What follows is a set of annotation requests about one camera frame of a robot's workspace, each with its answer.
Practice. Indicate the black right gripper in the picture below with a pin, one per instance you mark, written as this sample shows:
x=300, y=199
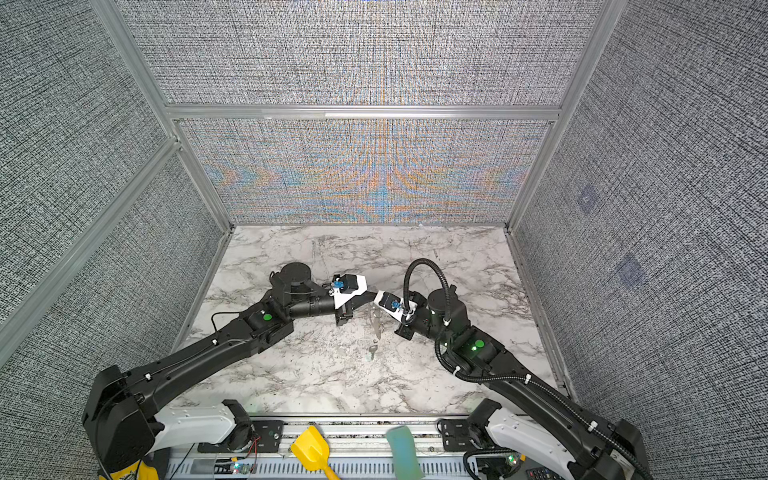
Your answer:
x=405, y=332

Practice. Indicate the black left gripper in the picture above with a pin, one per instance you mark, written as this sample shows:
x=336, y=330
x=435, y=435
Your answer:
x=345, y=313

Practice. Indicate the green capped key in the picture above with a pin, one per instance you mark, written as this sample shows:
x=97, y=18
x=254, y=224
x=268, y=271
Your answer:
x=371, y=352

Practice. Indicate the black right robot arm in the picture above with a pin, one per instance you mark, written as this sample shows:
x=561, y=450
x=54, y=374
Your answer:
x=551, y=429

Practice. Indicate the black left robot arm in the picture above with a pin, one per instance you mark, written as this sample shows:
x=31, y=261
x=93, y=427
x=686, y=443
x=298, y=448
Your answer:
x=122, y=413

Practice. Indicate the teal green sponge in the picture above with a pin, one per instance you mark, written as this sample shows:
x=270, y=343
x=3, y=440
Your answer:
x=404, y=454

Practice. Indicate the yellow plastic scoop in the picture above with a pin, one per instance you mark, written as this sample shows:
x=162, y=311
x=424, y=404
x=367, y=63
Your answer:
x=313, y=451

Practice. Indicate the black remote control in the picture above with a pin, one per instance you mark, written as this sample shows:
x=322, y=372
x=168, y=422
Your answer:
x=541, y=473

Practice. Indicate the yellow black work glove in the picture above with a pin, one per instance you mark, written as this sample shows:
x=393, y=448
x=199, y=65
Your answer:
x=138, y=471

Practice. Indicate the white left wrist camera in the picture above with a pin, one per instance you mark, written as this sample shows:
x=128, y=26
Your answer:
x=346, y=287

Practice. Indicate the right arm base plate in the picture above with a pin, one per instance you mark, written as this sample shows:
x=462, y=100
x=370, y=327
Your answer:
x=460, y=434

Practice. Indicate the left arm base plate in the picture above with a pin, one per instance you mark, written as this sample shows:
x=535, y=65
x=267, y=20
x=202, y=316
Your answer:
x=264, y=436

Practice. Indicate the aluminium horizontal frame bar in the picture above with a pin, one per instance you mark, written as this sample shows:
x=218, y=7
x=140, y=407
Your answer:
x=328, y=112

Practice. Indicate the aluminium corner frame post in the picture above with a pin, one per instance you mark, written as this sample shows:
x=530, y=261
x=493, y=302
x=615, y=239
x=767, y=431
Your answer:
x=114, y=23

